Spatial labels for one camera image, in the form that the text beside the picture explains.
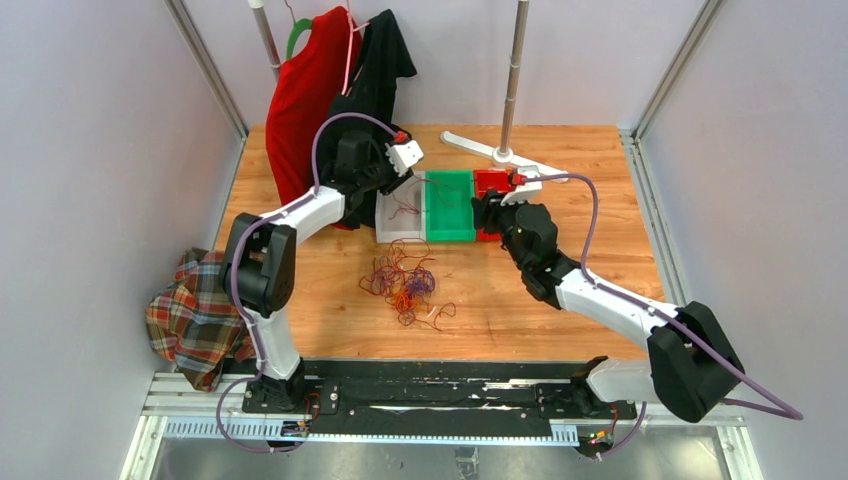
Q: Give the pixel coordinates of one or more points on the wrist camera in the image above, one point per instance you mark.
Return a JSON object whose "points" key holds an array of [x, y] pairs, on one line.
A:
{"points": [[524, 188], [403, 157]]}

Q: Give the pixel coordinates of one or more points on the black shirt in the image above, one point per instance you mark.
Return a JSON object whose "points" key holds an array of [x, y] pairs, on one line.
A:
{"points": [[378, 86]]}

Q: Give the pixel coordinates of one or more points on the plaid shirt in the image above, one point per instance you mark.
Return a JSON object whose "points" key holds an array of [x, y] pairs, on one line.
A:
{"points": [[193, 324]]}

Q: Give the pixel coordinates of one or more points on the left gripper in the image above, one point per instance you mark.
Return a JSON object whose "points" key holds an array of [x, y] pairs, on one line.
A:
{"points": [[396, 181]]}

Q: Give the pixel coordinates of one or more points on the pink hanger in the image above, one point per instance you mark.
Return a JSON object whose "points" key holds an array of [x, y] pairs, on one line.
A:
{"points": [[353, 29]]}

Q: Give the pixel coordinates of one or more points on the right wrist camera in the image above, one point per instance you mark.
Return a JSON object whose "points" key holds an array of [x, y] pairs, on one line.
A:
{"points": [[524, 188]]}

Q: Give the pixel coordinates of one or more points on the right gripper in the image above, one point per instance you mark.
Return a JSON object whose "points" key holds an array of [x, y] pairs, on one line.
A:
{"points": [[487, 209]]}

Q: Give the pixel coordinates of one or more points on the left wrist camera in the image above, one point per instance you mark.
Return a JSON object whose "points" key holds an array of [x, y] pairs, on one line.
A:
{"points": [[403, 157]]}

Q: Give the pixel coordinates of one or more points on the red plastic bin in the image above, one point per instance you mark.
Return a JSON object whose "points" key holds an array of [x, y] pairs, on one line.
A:
{"points": [[493, 180]]}

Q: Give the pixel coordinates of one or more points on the white plastic bin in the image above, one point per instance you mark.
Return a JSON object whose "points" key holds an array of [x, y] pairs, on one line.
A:
{"points": [[399, 215]]}

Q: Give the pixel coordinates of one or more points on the white clothes rack stand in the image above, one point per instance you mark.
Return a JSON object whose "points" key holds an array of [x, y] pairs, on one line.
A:
{"points": [[502, 155]]}

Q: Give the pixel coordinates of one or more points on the green hanger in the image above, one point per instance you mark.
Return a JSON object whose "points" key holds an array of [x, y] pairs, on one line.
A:
{"points": [[299, 27]]}

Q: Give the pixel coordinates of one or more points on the green plastic bin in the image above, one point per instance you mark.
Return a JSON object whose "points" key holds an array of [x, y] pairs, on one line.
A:
{"points": [[448, 208]]}

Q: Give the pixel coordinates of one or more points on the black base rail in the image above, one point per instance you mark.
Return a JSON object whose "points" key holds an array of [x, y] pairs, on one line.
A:
{"points": [[438, 400]]}

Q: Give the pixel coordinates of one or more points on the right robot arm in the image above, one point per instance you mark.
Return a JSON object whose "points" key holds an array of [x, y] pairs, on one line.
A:
{"points": [[691, 365]]}

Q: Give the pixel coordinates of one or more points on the red shirt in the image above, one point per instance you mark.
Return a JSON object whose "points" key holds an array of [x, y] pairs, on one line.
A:
{"points": [[307, 85]]}

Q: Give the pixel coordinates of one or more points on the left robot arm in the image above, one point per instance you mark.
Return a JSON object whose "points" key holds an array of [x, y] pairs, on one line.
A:
{"points": [[259, 269]]}

